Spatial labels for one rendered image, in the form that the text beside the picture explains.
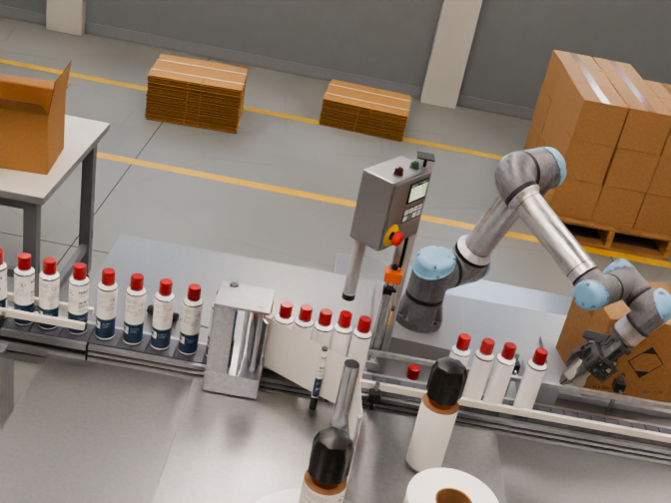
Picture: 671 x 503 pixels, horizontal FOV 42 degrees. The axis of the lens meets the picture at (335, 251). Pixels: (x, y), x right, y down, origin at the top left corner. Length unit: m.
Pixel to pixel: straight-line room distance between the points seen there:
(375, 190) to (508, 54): 5.53
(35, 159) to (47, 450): 1.59
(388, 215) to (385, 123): 4.43
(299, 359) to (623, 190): 3.71
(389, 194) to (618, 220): 3.74
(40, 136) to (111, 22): 4.48
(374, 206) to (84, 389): 0.87
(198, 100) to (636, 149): 2.86
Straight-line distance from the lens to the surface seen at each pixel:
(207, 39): 7.72
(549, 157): 2.45
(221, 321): 2.17
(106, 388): 2.36
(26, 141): 3.51
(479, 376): 2.38
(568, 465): 2.46
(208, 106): 6.17
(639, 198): 5.73
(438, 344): 2.63
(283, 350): 2.28
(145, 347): 2.42
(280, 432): 2.20
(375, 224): 2.17
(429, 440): 2.12
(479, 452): 2.31
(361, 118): 6.57
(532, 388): 2.42
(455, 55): 7.48
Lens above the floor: 2.30
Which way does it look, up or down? 28 degrees down
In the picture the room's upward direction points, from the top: 11 degrees clockwise
